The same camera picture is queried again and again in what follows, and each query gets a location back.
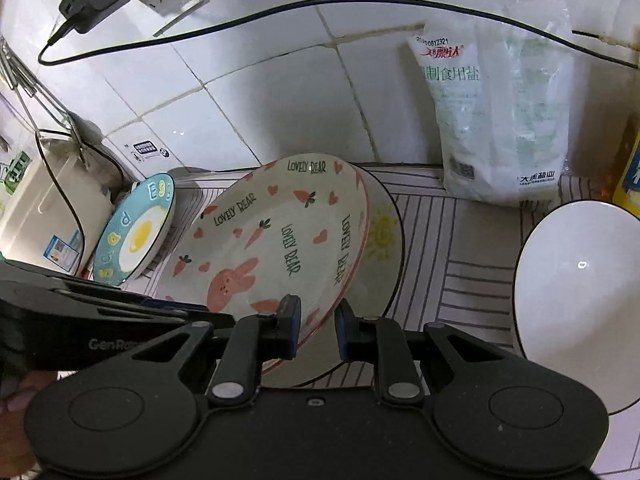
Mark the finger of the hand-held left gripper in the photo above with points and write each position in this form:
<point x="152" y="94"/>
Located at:
<point x="175" y="314"/>

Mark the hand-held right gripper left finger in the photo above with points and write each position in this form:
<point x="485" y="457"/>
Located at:
<point x="289" y="330"/>

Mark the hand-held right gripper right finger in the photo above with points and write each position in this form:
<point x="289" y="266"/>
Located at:
<point x="343" y="332"/>

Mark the blue fried egg plate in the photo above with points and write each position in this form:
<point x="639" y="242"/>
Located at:
<point x="135" y="235"/>

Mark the pink rabbit carrot plate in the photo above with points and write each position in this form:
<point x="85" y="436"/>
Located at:
<point x="260" y="240"/>

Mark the large white bowl black rim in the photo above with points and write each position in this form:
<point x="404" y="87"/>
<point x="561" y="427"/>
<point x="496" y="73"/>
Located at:
<point x="575" y="300"/>

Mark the person's left hand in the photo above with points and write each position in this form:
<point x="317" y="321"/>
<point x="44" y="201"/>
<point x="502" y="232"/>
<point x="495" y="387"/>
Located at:
<point x="20" y="392"/>

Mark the sun pattern plate black rim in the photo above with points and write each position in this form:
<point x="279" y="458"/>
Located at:
<point x="385" y="240"/>

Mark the striped counter mat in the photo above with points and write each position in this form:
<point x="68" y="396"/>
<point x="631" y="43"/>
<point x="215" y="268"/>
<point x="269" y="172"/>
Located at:
<point x="450" y="270"/>

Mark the white kitchen appliance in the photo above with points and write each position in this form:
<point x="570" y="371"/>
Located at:
<point x="75" y="200"/>

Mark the white salt bag red logo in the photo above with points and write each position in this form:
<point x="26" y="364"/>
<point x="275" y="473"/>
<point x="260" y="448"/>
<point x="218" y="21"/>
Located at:
<point x="455" y="125"/>

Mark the crumpled white green salt bag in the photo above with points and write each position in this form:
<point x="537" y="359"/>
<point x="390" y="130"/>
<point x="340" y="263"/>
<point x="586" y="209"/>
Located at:
<point x="537" y="125"/>

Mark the yellow label oil bottle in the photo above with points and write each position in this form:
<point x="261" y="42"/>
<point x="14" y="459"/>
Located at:
<point x="630" y="180"/>

